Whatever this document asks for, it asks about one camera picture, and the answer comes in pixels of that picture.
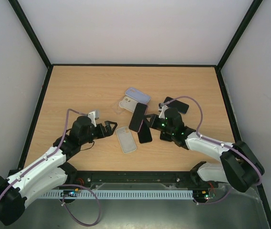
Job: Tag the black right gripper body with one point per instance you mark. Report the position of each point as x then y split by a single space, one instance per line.
153 120

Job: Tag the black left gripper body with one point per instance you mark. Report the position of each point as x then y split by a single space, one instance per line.
101 133

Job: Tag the black phone purple edge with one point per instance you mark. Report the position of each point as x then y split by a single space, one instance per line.
137 117

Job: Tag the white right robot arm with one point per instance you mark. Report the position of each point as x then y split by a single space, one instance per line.
239 166

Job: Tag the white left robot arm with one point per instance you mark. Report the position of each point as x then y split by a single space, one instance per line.
50 170

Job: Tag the lilac phone case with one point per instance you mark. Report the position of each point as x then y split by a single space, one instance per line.
137 95

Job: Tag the clear magsafe phone case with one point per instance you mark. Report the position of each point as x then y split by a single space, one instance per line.
117 109

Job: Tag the black phone blue edge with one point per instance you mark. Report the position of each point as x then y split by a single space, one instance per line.
180 106

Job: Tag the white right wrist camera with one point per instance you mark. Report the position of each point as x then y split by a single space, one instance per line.
162 108

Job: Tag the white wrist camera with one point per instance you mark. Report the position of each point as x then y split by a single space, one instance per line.
162 108
94 115

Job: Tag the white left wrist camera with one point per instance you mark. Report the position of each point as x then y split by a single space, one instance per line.
94 115

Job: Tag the light blue cable duct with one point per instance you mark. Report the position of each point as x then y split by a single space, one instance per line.
120 194

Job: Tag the black enclosure frame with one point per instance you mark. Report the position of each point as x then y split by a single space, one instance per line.
34 39

